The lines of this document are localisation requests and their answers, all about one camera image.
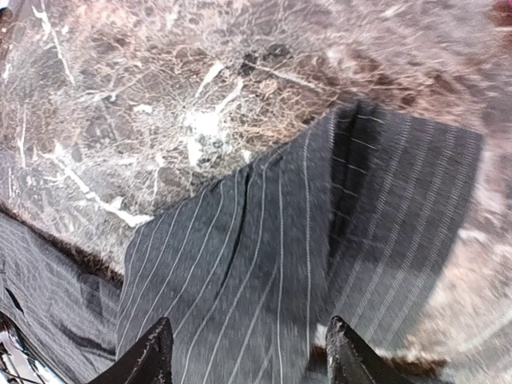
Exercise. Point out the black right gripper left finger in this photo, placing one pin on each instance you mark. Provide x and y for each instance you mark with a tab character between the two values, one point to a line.
148	361

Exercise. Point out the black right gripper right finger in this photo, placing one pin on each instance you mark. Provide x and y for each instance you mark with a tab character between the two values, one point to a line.
351	360

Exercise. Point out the black striped garment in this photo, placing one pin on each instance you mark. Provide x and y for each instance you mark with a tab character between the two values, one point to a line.
354	217

